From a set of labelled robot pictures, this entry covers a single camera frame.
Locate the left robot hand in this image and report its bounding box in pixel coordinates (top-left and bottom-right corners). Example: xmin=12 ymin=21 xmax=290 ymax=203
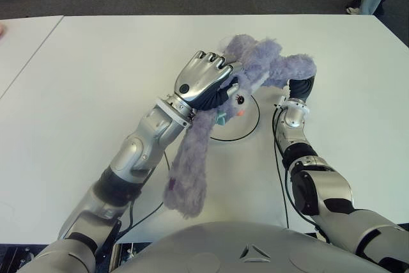
xmin=173 ymin=50 xmax=240 ymax=111

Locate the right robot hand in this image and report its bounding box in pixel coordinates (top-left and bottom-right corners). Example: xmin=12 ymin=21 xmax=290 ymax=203
xmin=288 ymin=74 xmax=316 ymax=104

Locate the purple plush bunny doll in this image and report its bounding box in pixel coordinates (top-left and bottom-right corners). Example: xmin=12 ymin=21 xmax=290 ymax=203
xmin=163 ymin=34 xmax=318 ymax=221

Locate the white plate black rim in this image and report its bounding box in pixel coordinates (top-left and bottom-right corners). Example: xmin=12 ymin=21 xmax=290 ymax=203
xmin=209 ymin=93 xmax=261 ymax=143

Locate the grey robot torso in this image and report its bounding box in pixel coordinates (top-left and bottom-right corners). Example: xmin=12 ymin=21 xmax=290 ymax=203
xmin=110 ymin=221 xmax=396 ymax=273

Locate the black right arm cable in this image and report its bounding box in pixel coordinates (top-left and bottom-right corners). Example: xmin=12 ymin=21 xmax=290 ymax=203
xmin=272 ymin=106 xmax=291 ymax=230

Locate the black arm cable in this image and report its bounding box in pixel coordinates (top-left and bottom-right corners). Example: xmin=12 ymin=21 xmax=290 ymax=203
xmin=272 ymin=106 xmax=291 ymax=230
xmin=114 ymin=151 xmax=172 ymax=242

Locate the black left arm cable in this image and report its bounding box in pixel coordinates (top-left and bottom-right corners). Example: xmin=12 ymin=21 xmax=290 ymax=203
xmin=114 ymin=151 xmax=172 ymax=242

